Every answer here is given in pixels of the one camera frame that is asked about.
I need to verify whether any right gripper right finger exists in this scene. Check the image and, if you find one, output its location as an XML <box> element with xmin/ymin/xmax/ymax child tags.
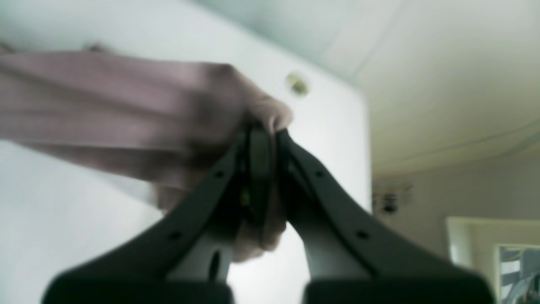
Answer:
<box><xmin>276</xmin><ymin>131</ymin><xmax>494</xmax><ymax>304</ymax></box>

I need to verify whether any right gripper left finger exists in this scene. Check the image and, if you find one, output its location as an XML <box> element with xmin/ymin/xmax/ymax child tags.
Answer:
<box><xmin>42</xmin><ymin>127</ymin><xmax>272</xmax><ymax>304</ymax></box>

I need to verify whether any mauve brown T-shirt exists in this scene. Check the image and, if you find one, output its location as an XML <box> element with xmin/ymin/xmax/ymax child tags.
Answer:
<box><xmin>0</xmin><ymin>44</ymin><xmax>294</xmax><ymax>262</ymax></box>

